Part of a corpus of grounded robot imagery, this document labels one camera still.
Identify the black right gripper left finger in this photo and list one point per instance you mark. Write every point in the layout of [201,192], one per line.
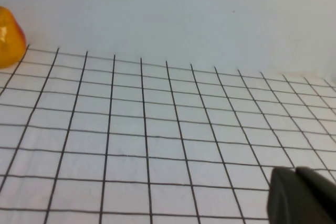
[283,200]

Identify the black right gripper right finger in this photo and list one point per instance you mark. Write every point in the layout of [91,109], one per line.
[320,192]

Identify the yellow orange toy pear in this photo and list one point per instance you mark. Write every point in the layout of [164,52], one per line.
[10,40]

